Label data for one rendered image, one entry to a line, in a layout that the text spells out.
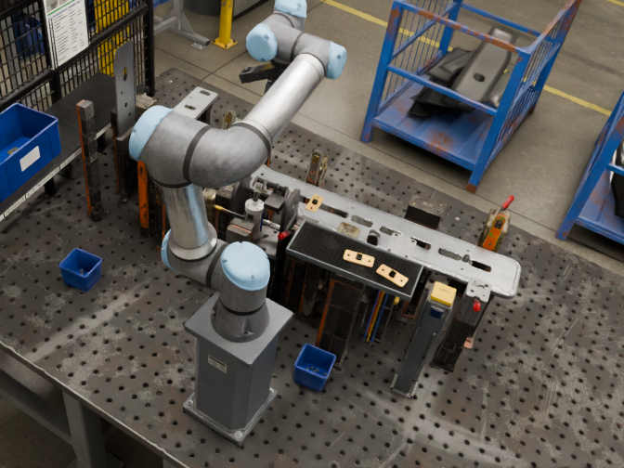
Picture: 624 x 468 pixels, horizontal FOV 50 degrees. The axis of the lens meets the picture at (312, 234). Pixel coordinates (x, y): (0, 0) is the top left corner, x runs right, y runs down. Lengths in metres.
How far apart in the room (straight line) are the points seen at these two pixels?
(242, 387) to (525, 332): 1.12
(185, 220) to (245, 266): 0.19
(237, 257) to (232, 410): 0.51
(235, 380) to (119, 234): 0.94
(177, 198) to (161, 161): 0.14
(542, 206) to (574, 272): 1.50
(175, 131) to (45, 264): 1.27
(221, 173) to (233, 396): 0.78
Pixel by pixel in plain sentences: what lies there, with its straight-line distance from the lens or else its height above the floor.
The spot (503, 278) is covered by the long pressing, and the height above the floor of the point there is 1.00.
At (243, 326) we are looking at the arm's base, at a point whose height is 1.14.
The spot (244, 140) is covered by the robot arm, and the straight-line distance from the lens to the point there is 1.28.
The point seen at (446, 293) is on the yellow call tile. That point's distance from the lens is 1.88.
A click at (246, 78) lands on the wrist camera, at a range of 1.78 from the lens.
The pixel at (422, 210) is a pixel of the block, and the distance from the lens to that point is 2.32.
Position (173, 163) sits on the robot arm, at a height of 1.68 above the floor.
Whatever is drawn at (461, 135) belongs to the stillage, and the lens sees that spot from 4.37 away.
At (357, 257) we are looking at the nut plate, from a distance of 1.88.
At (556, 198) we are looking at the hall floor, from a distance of 4.43.
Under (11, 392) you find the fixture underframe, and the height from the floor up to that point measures 0.23.
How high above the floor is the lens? 2.48
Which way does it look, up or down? 43 degrees down
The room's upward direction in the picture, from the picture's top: 11 degrees clockwise
